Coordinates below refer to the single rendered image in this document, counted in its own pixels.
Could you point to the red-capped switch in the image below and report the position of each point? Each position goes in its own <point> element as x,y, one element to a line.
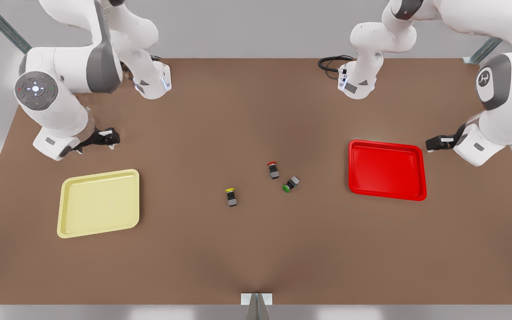
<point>273,170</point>

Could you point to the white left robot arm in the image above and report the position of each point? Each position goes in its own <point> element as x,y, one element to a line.
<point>500,80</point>

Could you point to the green-capped switch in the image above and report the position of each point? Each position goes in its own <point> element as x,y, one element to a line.
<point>291,184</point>

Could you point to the silver frame post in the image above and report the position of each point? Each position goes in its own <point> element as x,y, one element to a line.
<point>256,306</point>
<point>493,42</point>
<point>2,24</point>

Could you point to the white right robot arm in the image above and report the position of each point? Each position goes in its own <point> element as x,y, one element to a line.
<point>60,66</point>

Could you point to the red tray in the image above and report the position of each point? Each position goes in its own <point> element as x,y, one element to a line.
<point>387,170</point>

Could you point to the yellow tray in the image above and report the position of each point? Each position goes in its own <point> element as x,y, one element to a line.
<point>99,203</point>

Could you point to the yellow-capped switch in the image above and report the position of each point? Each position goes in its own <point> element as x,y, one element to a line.
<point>231,197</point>

